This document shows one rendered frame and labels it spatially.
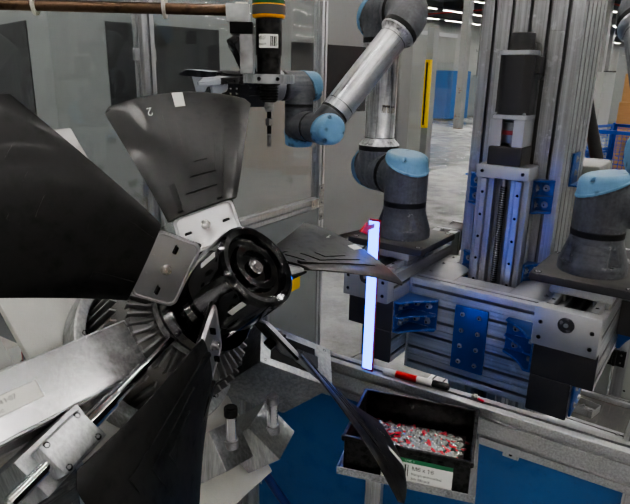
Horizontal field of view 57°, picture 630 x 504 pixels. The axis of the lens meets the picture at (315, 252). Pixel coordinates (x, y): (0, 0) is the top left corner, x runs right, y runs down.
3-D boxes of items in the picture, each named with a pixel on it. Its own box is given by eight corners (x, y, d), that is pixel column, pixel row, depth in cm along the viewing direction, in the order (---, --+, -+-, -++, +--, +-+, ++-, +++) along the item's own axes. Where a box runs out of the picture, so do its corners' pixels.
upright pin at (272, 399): (263, 432, 89) (262, 396, 87) (271, 426, 91) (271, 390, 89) (274, 437, 88) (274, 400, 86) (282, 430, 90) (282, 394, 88)
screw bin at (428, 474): (339, 470, 99) (340, 435, 97) (363, 419, 115) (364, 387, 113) (469, 501, 93) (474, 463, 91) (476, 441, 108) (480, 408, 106)
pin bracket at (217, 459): (174, 449, 85) (208, 431, 80) (202, 436, 90) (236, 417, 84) (190, 488, 84) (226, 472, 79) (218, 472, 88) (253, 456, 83)
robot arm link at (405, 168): (400, 206, 153) (403, 154, 149) (371, 196, 164) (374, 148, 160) (435, 202, 158) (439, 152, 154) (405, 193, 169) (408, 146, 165)
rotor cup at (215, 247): (193, 372, 75) (252, 332, 68) (138, 278, 77) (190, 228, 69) (261, 333, 87) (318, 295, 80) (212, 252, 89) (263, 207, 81)
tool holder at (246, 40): (225, 82, 75) (223, 0, 72) (230, 82, 82) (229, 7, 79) (295, 84, 75) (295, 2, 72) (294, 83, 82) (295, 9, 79)
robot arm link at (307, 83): (324, 104, 151) (325, 70, 149) (287, 104, 146) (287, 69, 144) (310, 103, 158) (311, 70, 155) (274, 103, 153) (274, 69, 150)
